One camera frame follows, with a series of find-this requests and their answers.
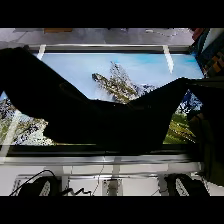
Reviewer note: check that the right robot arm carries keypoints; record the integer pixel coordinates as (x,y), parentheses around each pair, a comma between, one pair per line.
(185,186)

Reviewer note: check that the black pants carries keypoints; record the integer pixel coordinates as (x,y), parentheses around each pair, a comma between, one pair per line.
(100,123)

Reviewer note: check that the silver frame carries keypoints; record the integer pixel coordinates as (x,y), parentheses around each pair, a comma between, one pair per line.
(110,168)

